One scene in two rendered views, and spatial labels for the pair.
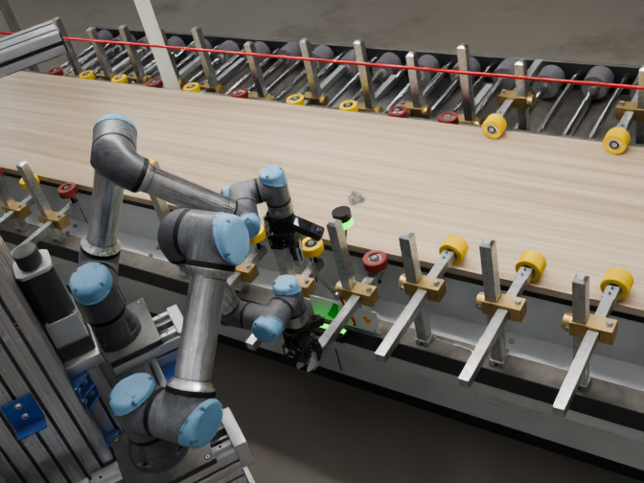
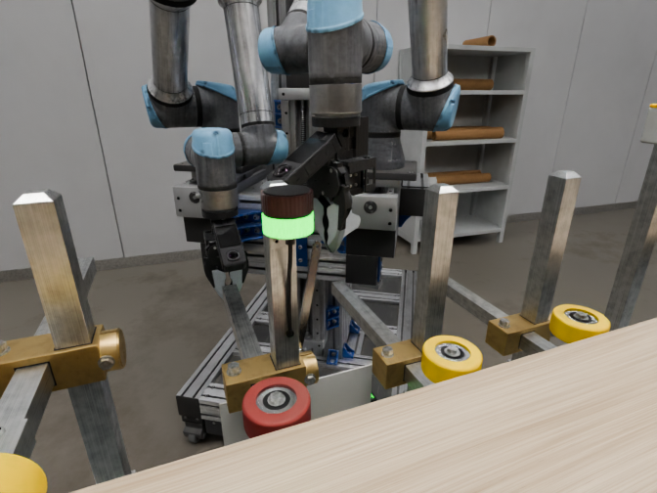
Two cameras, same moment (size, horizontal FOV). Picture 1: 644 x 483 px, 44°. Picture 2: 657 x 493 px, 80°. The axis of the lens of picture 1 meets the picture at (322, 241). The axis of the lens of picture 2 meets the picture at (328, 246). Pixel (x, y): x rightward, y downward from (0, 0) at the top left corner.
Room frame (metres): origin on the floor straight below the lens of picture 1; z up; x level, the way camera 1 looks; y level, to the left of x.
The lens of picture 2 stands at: (2.26, -0.45, 1.24)
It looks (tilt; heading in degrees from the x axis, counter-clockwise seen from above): 21 degrees down; 118
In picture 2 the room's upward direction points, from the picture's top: straight up
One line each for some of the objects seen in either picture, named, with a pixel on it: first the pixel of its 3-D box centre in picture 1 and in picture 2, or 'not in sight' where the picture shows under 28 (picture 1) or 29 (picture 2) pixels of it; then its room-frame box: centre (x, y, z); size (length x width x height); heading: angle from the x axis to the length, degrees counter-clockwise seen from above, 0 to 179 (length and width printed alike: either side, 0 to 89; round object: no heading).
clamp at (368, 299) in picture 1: (356, 291); (271, 378); (1.96, -0.07, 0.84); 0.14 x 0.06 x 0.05; 50
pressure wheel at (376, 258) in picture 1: (377, 269); (278, 432); (2.03, -0.15, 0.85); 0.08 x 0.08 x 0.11
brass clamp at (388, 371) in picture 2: (295, 284); (413, 359); (2.12, 0.12, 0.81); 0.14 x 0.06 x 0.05; 50
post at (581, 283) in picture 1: (581, 341); not in sight; (1.48, -0.62, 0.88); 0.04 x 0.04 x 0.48; 50
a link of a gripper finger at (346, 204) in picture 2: not in sight; (337, 201); (1.99, 0.07, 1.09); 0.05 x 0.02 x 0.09; 160
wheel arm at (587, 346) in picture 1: (589, 341); not in sight; (1.42, -0.62, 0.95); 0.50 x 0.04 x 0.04; 140
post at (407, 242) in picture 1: (417, 293); (88, 381); (1.81, -0.24, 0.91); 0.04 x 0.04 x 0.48; 50
